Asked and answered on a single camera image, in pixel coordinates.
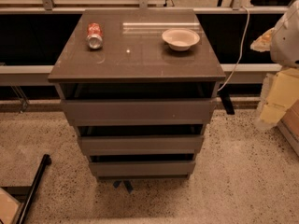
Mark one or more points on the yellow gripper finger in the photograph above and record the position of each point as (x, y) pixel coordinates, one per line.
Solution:
(279, 92)
(263, 42)

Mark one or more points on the black pole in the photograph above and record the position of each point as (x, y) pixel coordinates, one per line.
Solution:
(46, 161)

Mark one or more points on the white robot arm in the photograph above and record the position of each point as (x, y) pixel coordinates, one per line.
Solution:
(284, 48)

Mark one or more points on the red soda can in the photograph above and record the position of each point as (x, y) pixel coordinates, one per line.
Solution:
(94, 36)

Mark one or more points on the grey top drawer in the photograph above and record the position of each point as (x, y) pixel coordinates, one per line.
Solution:
(157, 112)

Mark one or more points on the grey drawer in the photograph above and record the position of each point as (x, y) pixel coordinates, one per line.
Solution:
(177, 144)
(151, 168)
(157, 112)

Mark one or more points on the white bowl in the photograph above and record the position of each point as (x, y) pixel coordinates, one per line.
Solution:
(180, 39)

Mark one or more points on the grey middle drawer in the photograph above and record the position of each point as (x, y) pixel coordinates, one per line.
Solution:
(177, 144)

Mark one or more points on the grey bottom drawer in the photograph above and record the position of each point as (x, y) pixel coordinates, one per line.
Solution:
(151, 168)

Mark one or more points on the grey drawer cabinet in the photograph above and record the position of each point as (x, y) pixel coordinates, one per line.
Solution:
(136, 64)

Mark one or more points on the cardboard box at corner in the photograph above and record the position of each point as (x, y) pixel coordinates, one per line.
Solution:
(9, 207)

